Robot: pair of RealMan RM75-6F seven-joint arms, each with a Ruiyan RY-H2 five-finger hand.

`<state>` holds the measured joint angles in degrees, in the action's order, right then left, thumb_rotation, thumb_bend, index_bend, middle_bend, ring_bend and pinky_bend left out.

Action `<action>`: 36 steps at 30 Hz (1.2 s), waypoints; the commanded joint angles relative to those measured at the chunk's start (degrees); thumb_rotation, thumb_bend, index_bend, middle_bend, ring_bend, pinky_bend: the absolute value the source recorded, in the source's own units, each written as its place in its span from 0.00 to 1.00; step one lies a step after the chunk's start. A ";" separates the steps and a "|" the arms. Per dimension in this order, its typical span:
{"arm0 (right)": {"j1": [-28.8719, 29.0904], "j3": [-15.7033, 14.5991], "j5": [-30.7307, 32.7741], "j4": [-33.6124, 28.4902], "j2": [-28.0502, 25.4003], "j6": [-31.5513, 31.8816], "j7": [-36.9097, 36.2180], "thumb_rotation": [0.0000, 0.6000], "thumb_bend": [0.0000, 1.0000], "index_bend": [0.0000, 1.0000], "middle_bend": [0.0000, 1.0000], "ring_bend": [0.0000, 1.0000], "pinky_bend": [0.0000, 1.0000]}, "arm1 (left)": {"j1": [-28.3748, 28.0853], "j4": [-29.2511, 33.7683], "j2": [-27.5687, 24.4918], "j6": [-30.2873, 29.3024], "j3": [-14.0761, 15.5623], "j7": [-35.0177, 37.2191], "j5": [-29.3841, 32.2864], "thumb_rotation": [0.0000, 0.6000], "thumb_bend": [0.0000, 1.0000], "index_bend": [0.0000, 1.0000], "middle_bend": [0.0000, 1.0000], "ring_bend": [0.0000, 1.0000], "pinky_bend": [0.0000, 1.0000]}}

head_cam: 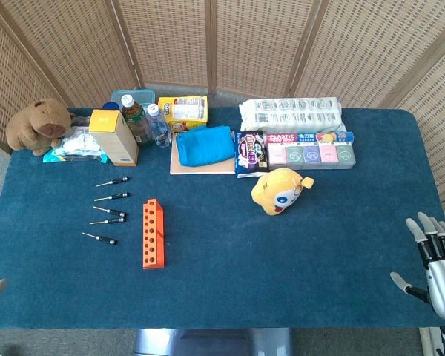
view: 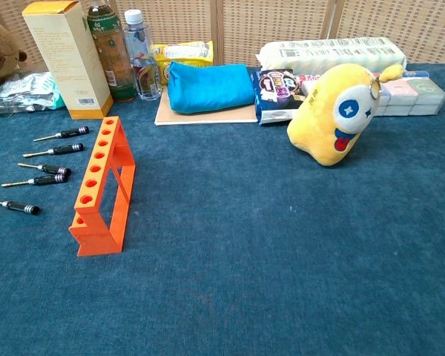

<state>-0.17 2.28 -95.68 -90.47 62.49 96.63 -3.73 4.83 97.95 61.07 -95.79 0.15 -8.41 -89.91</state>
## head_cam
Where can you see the brown capybara plush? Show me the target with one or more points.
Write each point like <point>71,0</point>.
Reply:
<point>37,122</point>

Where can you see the white toilet paper pack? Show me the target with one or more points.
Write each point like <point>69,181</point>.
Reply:
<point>289,113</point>

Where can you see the blue cloth pouch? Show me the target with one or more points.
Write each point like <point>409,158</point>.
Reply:
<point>204,146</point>

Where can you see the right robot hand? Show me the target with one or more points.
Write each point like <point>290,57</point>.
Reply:
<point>443,282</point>

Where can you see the green tea bottle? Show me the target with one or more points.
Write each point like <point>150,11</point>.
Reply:
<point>139,126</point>

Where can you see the yellow plush toy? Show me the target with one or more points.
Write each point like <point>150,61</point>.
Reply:
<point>274,193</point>

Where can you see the orange tool rack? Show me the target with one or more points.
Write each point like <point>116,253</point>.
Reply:
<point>150,237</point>

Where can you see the dark snack bag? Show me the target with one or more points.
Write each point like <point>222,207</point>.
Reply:
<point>250,154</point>

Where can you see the plastic food wrap box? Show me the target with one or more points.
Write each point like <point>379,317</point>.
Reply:
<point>304,138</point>

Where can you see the beige flat board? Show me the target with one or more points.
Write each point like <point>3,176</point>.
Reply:
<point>200,170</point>

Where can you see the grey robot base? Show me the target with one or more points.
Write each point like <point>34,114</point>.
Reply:
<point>207,343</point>

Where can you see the pastel tissue packs bundle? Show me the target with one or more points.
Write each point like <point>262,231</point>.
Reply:
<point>311,155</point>

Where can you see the tall yellow cardboard box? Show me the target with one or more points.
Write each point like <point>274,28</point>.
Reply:
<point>111,137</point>

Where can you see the clear water bottle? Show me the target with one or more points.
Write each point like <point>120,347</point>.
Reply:
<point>161,130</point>

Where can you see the yellow snack bag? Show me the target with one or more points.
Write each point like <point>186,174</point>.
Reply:
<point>185,111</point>

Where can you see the wet wipes pack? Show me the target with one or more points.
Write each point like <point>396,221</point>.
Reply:
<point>78,146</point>

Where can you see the blue-lidded plastic container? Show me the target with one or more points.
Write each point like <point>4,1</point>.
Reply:
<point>142,94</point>

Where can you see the blue carpet table cover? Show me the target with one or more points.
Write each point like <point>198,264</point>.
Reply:
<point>244,267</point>

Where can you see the black screwdriver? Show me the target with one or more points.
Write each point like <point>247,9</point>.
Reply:
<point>115,220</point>
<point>118,180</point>
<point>105,239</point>
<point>115,212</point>
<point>118,195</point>

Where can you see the rattan folding screen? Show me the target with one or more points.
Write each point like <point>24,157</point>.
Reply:
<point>170,37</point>

